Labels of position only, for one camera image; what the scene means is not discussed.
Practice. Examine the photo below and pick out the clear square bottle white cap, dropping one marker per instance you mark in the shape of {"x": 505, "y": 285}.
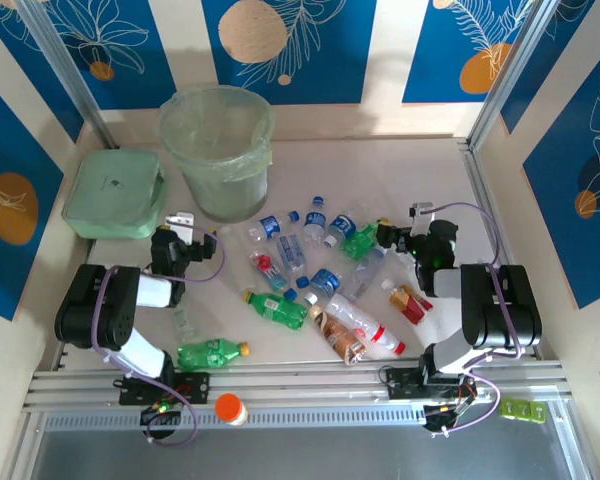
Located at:
{"x": 237, "y": 260}

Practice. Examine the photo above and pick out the bluish clear plastic bottle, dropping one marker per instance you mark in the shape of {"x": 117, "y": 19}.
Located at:
{"x": 367, "y": 270}

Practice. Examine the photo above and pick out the red orange juice bottle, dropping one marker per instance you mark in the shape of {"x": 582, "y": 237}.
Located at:
{"x": 407, "y": 302}

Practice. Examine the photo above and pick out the Fiji water bottle red flower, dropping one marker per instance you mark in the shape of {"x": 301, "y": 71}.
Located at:
{"x": 265, "y": 265}

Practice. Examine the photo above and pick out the clear unlabelled plastic bottle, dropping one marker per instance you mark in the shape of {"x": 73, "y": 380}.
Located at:
{"x": 182, "y": 320}

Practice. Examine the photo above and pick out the blue-label water bottle blue cap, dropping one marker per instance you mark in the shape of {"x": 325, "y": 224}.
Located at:
{"x": 316, "y": 218}
{"x": 271, "y": 225}

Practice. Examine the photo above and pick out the clear bottle red cap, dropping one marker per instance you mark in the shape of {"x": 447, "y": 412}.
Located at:
{"x": 365, "y": 327}

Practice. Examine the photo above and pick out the brown coffee drink bottle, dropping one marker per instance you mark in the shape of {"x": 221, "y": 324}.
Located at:
{"x": 337, "y": 335}

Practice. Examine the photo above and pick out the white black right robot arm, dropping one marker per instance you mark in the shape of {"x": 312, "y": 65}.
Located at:
{"x": 505, "y": 310}

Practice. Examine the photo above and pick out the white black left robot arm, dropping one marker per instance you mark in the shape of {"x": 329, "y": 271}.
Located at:
{"x": 85, "y": 310}

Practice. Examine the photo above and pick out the mesh bin with green bag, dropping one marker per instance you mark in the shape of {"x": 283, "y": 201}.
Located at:
{"x": 230, "y": 195}

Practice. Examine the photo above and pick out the soda water bottle blue cap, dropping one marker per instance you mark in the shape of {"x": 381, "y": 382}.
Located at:
{"x": 290, "y": 252}

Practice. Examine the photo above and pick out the pale green lunch box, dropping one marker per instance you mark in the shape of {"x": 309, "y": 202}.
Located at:
{"x": 110, "y": 190}

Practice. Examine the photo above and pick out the orange lid jar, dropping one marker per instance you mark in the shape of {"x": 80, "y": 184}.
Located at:
{"x": 230, "y": 409}

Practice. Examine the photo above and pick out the small black controller board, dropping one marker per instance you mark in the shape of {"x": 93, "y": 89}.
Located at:
{"x": 437, "y": 422}
{"x": 152, "y": 415}

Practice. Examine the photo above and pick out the grey metal sheet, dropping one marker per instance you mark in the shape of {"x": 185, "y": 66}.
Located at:
{"x": 305, "y": 455}

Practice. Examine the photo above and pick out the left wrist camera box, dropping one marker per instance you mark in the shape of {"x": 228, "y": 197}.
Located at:
{"x": 182, "y": 220}

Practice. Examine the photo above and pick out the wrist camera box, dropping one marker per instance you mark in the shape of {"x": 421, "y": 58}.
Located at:
{"x": 182, "y": 220}
{"x": 422, "y": 212}

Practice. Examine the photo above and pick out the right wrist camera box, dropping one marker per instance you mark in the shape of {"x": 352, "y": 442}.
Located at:
{"x": 422, "y": 212}

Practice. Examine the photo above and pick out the long aluminium base rail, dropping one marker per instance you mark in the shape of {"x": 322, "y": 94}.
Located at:
{"x": 305, "y": 382}

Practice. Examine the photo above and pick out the aluminium frame post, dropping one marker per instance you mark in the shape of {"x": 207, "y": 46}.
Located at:
{"x": 510, "y": 75}
{"x": 75, "y": 85}

